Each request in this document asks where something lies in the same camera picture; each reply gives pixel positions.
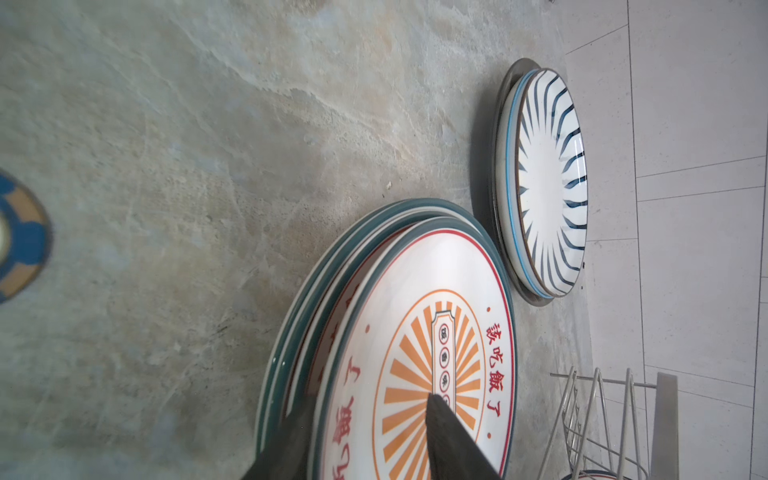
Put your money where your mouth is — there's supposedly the blue striped white plate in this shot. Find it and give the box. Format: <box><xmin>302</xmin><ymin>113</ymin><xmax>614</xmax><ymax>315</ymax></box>
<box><xmin>516</xmin><ymin>68</ymin><xmax>588</xmax><ymax>297</ymax></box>

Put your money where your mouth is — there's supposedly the metal wire dish rack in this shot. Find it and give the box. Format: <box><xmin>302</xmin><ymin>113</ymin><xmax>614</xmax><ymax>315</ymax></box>
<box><xmin>537</xmin><ymin>369</ymin><xmax>681</xmax><ymax>479</ymax></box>

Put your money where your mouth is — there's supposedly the strawberry pattern white plate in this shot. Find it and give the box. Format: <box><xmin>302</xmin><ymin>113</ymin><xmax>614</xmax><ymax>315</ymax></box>
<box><xmin>492</xmin><ymin>69</ymin><xmax>552</xmax><ymax>306</ymax></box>

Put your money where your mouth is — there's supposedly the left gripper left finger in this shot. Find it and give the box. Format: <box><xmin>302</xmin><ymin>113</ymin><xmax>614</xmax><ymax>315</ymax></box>
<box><xmin>242</xmin><ymin>398</ymin><xmax>315</xmax><ymax>480</ymax></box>

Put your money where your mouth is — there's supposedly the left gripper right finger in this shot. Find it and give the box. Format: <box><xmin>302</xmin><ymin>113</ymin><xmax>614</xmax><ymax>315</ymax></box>
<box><xmin>426</xmin><ymin>394</ymin><xmax>501</xmax><ymax>480</ymax></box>

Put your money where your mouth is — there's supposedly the blue orange poker chip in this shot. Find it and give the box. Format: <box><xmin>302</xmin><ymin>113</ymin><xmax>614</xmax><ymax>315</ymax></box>
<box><xmin>1</xmin><ymin>170</ymin><xmax>53</xmax><ymax>303</ymax></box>

